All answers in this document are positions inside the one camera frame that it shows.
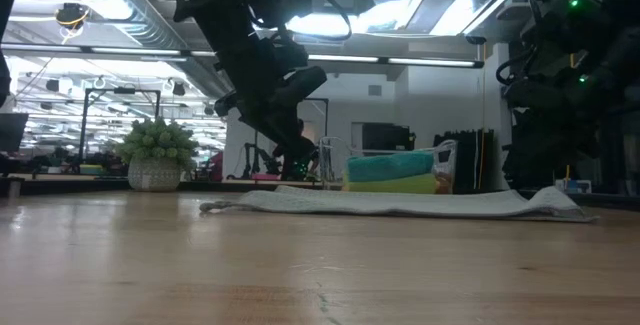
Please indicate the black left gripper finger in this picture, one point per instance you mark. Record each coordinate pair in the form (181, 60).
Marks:
(280, 135)

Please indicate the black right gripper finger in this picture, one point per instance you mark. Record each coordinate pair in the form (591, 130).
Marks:
(585, 137)
(535, 150)

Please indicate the orange microfiber towel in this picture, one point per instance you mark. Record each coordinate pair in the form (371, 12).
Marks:
(444, 185)

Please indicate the teal microfiber towel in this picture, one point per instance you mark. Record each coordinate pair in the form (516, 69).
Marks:
(390, 165)

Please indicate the lime green microfiber towel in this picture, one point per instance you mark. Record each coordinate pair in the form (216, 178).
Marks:
(390, 185)

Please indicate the grey microfiber towel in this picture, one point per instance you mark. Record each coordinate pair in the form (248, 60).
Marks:
(400, 205)

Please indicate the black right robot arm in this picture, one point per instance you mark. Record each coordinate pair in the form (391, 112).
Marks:
(600, 10)

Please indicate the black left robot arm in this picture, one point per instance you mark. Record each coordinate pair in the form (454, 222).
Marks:
(220, 10)

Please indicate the black background robot arm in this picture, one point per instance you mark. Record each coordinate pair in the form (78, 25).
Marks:
(65, 157)
(260, 157)

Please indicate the blue and white box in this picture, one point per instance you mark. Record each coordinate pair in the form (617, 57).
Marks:
(575, 186)

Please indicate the black stacked chairs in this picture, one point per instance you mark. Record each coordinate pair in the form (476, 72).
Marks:
(470, 160)

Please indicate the ceiling light panel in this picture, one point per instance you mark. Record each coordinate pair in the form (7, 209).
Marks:
(320, 24)

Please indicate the clear plastic bin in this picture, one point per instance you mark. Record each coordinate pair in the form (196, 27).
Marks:
(445, 165)

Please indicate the black cabinet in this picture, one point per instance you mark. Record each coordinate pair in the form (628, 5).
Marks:
(387, 137)

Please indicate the potted artificial green plant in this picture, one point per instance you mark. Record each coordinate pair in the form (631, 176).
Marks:
(157, 142)

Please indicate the long ceiling light bar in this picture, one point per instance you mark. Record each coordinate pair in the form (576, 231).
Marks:
(400, 60)
(135, 51)

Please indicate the dark background screen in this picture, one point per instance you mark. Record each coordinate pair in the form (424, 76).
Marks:
(12, 132)

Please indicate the black background rig frame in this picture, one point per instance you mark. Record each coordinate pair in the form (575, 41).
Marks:
(320, 110)
(122, 91)

